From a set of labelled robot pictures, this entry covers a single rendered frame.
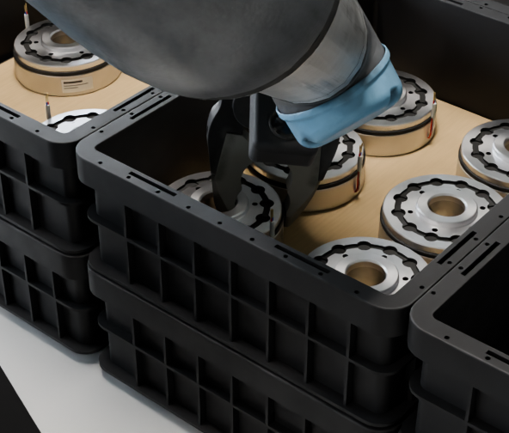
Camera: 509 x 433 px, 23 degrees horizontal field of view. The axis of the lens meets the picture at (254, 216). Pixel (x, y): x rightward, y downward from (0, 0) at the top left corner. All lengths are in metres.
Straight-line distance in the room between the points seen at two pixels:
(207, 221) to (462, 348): 0.20
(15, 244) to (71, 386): 0.13
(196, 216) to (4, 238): 0.26
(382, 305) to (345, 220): 0.24
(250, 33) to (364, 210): 0.65
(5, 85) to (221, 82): 0.82
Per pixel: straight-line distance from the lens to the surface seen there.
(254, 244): 0.84
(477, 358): 0.77
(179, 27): 0.39
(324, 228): 1.02
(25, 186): 1.04
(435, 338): 0.78
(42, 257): 1.05
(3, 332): 1.14
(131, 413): 1.05
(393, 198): 1.01
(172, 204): 0.88
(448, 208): 1.02
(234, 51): 0.41
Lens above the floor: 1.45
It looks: 37 degrees down
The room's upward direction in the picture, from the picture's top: straight up
